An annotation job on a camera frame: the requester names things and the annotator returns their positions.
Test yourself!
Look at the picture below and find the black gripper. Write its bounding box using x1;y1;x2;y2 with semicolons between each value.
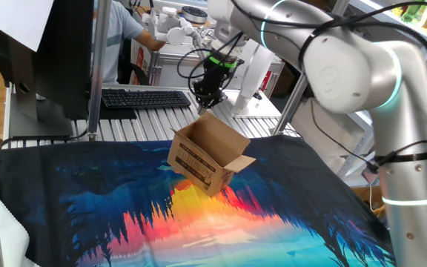
193;61;244;115

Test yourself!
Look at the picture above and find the brown cardboard box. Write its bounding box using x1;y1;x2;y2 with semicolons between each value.
167;111;257;197

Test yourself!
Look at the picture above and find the cardboard box on floor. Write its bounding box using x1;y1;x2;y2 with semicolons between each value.
350;185;387;220

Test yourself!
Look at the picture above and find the silver aluminium equipment case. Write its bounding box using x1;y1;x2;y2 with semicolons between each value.
130;36;285;99

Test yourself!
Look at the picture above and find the black keyboard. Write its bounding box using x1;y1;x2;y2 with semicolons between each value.
101;88;192;110

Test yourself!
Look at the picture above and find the white jointed handheld device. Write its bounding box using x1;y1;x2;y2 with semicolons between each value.
142;6;199;47

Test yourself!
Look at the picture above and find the black round disc device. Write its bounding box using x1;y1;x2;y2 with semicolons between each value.
181;5;209;24

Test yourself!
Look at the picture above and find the black desk mat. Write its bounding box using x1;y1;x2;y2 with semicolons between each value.
87;99;139;121

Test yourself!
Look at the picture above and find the person in grey shirt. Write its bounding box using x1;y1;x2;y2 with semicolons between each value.
102;0;166;85

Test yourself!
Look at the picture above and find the black monitor with stand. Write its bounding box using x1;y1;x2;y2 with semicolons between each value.
0;0;95;140

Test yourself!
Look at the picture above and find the forest sunset print cloth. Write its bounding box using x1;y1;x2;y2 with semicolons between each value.
0;133;396;267

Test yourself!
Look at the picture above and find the white paper sheet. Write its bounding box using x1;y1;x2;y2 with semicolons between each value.
0;0;55;53

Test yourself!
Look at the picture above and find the green flange ring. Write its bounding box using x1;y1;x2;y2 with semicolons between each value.
208;55;239;70

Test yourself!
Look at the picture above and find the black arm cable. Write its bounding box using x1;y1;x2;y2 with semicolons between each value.
176;0;427;175

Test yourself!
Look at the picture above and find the aluminium frame strut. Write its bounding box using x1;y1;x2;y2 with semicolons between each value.
272;0;350;136

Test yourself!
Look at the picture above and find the black monitor cable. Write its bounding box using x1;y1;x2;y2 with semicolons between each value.
0;128;89;149

